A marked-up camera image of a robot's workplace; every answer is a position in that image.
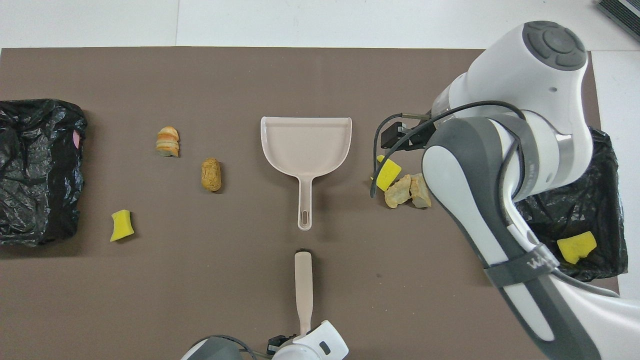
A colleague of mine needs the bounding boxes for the brown fried nugget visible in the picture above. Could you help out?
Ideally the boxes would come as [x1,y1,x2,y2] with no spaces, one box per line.
[201,158,222,192]

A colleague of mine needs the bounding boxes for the notched yellow sponge piece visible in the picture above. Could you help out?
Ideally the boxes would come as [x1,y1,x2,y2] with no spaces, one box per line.
[370,154,402,192]

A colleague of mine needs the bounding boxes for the beige plastic dustpan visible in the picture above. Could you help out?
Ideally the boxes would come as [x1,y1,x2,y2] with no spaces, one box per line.
[260,116,353,232]

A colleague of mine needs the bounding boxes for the small croissant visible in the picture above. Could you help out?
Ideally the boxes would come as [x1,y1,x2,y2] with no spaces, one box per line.
[155,126,180,158]

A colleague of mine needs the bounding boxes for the small yellow sponge piece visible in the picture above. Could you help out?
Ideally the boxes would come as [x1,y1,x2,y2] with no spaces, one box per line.
[110,209,135,243]

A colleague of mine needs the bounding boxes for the bin with black bag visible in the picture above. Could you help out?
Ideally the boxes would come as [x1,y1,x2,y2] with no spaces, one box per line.
[515,127,628,282]
[0,98,88,247]

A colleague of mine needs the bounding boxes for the brown table mat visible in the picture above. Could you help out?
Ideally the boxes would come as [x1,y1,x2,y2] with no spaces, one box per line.
[0,46,627,360]

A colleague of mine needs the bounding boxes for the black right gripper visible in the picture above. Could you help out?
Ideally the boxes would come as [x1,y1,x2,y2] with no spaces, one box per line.
[381,121,435,150]

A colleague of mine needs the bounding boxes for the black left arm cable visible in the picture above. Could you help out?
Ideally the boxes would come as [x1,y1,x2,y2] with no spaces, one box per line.
[200,334,297,360]

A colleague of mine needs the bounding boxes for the grey ribbed panel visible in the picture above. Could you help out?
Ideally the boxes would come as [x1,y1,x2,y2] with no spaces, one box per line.
[595,0,640,43]

